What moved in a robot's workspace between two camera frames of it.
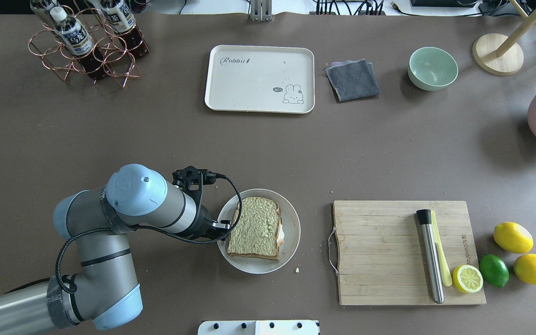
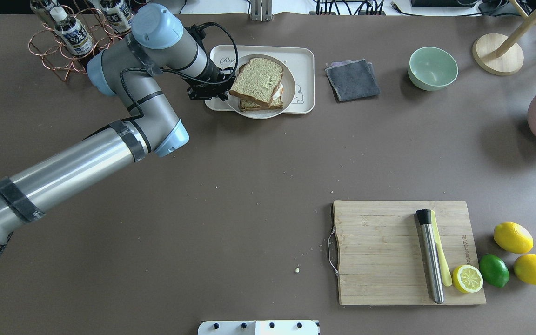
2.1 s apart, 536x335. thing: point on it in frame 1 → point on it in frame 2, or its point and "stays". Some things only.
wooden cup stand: x=499 y=54 stays
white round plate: x=291 y=229 → x=289 y=82
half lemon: x=467 y=278 stays
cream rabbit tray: x=260 y=79 stays
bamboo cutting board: x=381 y=257 stays
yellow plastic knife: x=445 y=268 stays
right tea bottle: x=120 y=19 stays
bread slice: x=256 y=235 → x=257 y=79
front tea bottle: x=77 y=38 stays
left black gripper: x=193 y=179 → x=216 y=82
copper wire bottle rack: x=81 y=39 stays
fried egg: x=281 y=236 → x=278 y=93
